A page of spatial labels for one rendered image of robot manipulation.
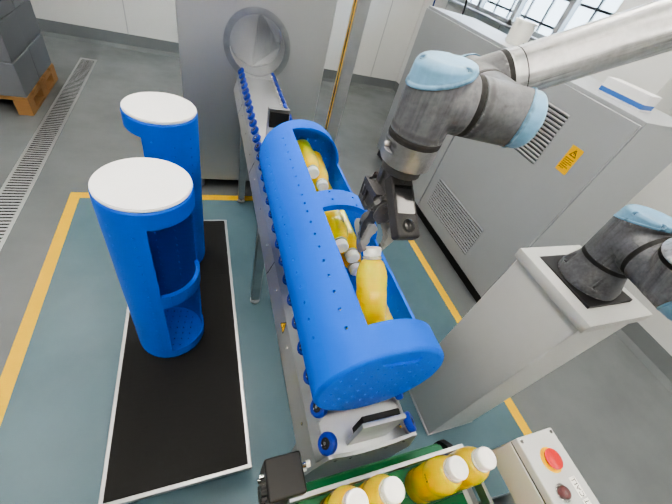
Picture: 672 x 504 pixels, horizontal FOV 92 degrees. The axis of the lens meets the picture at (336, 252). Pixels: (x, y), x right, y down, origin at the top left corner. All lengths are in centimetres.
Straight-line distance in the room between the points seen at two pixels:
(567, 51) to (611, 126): 144
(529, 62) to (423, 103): 26
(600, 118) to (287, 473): 206
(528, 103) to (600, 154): 160
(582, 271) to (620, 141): 99
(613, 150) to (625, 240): 98
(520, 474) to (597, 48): 79
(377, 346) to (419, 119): 38
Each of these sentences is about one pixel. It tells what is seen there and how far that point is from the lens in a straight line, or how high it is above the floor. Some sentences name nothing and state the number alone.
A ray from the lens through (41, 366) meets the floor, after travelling 209.
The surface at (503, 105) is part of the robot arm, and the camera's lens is 57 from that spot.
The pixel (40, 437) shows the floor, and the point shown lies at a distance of 194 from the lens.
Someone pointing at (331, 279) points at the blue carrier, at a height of 121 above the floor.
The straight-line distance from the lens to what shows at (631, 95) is 236.
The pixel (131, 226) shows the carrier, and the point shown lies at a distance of 111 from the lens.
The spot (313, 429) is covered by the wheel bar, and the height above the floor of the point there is 92.
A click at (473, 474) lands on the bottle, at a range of 81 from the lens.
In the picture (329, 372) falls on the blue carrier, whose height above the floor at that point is 116.
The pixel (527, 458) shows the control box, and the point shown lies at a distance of 83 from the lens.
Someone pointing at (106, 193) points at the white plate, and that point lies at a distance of 115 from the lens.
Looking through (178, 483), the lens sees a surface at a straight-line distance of 160.
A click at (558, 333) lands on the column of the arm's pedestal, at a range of 129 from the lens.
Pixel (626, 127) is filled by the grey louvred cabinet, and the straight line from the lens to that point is 214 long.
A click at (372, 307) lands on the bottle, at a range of 69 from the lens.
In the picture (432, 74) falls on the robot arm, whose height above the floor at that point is 161.
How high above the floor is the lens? 172
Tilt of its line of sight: 43 degrees down
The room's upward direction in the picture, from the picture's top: 19 degrees clockwise
